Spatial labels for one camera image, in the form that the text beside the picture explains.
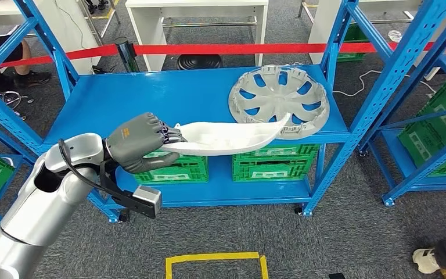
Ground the grey plastic wheel hubcap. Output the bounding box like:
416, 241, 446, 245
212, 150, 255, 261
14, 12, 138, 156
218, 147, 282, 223
228, 65, 330, 140

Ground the white table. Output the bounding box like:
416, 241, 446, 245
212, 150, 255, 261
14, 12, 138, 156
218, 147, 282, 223
125, 0, 269, 72
307, 0, 446, 81
0, 0, 103, 76

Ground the chrome black stanchion post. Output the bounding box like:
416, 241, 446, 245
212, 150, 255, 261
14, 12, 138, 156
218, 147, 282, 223
114, 37, 140, 73

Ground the black ribbed round base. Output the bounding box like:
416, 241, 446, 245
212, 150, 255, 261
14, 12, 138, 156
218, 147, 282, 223
177, 54, 224, 71

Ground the chrome tube frame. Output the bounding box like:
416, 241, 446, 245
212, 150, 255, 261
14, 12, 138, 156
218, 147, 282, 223
162, 16, 258, 28
298, 0, 416, 24
80, 0, 122, 45

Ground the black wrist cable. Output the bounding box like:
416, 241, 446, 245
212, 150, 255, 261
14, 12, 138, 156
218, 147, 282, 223
57, 138, 131, 199

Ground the white plastic shell part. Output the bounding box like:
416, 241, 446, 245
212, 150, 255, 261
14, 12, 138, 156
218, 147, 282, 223
157, 112, 292, 157

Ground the chrome chair base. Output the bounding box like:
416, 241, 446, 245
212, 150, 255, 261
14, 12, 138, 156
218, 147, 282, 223
0, 90, 35, 121

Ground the yellow floor tape outline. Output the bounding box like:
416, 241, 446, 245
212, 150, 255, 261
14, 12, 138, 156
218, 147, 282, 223
91, 0, 121, 20

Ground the thin black cable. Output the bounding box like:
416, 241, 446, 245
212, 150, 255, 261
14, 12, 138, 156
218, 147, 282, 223
53, 0, 93, 66

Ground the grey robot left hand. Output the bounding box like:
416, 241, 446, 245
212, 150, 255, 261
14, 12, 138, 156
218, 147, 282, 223
105, 112, 187, 175

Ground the white floor cable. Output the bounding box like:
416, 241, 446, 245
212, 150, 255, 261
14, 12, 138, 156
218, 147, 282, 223
332, 70, 437, 98

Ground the black bracket wrist camera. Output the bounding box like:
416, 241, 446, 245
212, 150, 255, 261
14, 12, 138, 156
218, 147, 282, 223
99, 159, 163, 220

